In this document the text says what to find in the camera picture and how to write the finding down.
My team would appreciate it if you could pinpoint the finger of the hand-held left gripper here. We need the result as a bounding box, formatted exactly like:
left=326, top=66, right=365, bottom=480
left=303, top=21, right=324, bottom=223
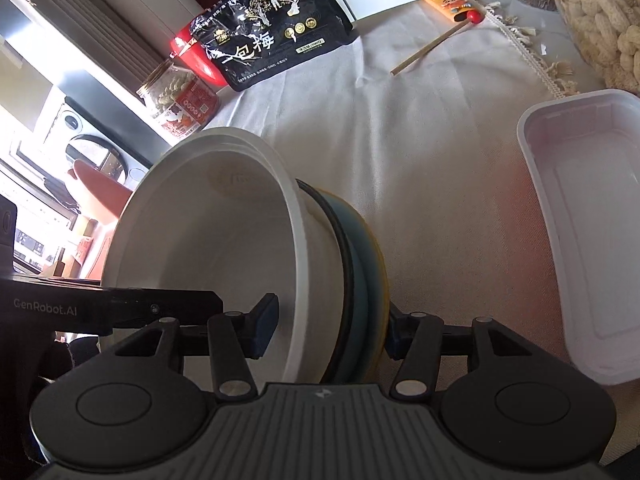
left=106, top=287, right=225, bottom=334

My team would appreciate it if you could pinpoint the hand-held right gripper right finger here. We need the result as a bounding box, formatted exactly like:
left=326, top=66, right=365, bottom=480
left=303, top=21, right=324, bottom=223
left=384, top=304, right=528, bottom=397

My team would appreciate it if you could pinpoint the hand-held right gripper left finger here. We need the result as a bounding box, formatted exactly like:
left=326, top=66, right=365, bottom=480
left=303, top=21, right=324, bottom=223
left=114, top=293, right=280, bottom=397

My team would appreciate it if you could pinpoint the yellow-rimmed white bowl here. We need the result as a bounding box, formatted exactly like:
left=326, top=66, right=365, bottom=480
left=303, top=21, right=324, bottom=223
left=360, top=220, right=392, bottom=376

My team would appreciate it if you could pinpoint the blue enamel bowl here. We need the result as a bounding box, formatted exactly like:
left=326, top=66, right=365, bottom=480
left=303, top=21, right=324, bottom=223
left=297, top=180, right=374, bottom=383

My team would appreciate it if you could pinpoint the white plastic bowl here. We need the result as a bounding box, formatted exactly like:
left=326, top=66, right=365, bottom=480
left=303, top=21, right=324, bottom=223
left=102, top=127, right=346, bottom=386

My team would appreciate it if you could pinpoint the red plastic chair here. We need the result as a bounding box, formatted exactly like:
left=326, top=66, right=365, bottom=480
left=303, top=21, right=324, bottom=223
left=74, top=159, right=133, bottom=281

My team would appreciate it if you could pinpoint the white fringed tablecloth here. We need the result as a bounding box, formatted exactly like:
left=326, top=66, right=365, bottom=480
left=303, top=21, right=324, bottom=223
left=200, top=0, right=640, bottom=376

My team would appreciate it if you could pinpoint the white appliance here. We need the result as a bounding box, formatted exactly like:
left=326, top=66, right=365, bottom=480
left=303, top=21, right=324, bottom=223
left=42, top=95, right=151, bottom=196

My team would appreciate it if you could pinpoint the red-labelled peanut jar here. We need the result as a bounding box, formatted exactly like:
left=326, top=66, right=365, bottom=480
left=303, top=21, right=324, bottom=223
left=136, top=58, right=222, bottom=141

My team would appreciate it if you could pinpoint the white rectangular plastic tray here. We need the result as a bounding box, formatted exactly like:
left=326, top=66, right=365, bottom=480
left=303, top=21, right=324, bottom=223
left=516, top=89, right=640, bottom=387

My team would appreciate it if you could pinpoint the red bag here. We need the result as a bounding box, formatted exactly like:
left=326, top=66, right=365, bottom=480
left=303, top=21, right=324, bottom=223
left=168, top=35, right=231, bottom=88

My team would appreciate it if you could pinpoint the wooden chopstick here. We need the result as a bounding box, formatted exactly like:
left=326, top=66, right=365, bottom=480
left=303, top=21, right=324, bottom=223
left=390, top=20, right=468, bottom=77

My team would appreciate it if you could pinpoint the black snack bag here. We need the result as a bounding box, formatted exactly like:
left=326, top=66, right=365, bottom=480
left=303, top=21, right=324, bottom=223
left=189, top=0, right=360, bottom=92

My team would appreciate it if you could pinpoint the orange snack packet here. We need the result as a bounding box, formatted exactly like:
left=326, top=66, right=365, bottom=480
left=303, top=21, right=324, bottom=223
left=419, top=0, right=485, bottom=25

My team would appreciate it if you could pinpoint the glass jar of peanuts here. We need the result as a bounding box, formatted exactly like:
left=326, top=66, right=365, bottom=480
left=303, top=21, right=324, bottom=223
left=542, top=0, right=640, bottom=93

